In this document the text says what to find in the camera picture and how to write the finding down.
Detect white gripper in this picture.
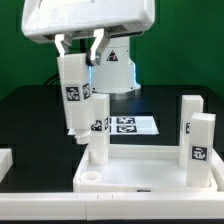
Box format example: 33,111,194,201
21,0,155,66

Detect white square desk top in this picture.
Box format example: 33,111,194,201
73,144,218,193

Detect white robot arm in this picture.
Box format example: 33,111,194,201
22,0,155,95

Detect white marker sheet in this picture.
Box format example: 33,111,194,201
67,116,160,137

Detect white left fence bar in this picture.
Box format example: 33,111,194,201
0,149,13,183

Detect white fence bar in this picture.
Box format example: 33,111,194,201
0,149,13,183
0,192,224,221

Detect white front fence bar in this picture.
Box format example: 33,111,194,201
0,192,224,221

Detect black cables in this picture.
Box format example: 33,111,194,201
46,74,62,87

